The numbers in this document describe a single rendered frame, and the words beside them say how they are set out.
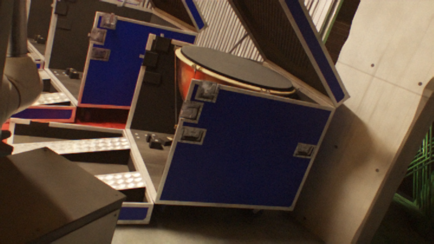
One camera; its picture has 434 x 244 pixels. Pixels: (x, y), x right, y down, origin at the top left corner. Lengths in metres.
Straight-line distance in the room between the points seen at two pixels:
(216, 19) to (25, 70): 3.75
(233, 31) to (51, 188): 3.91
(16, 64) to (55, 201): 0.64
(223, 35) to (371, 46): 2.47
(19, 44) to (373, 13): 2.15
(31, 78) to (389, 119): 2.10
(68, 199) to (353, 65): 2.24
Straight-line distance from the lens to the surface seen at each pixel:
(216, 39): 5.14
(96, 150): 3.07
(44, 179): 1.27
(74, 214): 1.14
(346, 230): 3.10
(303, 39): 2.46
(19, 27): 1.66
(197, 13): 3.89
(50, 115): 3.62
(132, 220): 2.58
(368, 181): 2.96
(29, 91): 1.68
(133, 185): 2.67
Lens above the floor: 1.49
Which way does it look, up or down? 18 degrees down
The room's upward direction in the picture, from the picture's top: 19 degrees clockwise
